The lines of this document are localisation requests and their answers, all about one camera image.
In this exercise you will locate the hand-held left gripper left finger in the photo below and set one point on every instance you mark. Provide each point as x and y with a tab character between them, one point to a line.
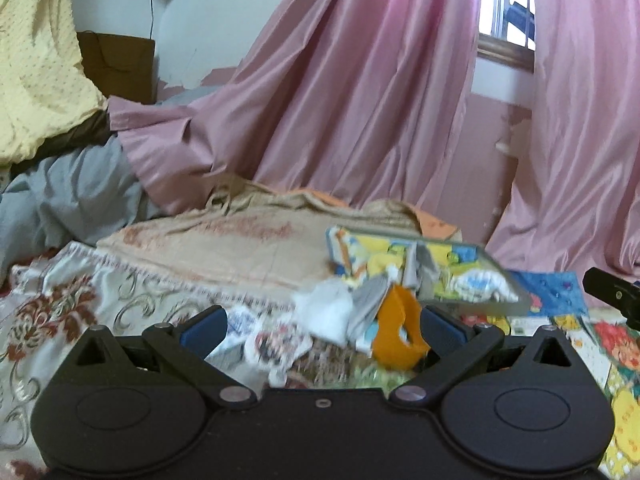
202	332

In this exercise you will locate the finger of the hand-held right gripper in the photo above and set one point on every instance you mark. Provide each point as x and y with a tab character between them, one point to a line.
607	287

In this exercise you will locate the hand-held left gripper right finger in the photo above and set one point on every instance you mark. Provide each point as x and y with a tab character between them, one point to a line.
439	332

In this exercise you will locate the grey tray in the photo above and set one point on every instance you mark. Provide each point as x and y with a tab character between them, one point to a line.
505	305

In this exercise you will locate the white printed snack pouch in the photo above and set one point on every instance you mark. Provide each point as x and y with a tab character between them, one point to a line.
275	347

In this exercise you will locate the light grey cloth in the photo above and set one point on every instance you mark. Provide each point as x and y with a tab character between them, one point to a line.
370	305

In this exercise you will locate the yellow cloth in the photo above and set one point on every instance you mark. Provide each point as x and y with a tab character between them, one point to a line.
385	260

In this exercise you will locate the white tissue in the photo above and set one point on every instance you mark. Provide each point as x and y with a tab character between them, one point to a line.
325	310

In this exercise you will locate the blue and orange striped cloth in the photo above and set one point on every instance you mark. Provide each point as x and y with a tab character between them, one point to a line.
347	255

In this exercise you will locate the white and blue milk carton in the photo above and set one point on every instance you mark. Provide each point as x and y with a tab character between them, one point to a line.
235	325

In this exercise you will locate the colourful cartoon mat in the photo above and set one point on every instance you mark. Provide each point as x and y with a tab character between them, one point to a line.
560	295

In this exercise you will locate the beige quilt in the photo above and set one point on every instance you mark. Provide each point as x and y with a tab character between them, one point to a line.
225	245

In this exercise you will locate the floral bed cover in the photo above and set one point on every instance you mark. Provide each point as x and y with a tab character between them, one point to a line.
75	310

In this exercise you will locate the pink satin curtain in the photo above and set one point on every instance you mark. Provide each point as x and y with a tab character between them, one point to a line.
350	85
580	135

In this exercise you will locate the grey duvet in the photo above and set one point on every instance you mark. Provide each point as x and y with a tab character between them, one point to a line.
75	195

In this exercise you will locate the dark brown cloth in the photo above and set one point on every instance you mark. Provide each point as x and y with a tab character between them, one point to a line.
80	135

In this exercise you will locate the yellow dotted blanket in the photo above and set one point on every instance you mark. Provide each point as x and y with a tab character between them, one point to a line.
35	60

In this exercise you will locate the wooden window frame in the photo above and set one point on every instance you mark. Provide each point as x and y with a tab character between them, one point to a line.
505	50

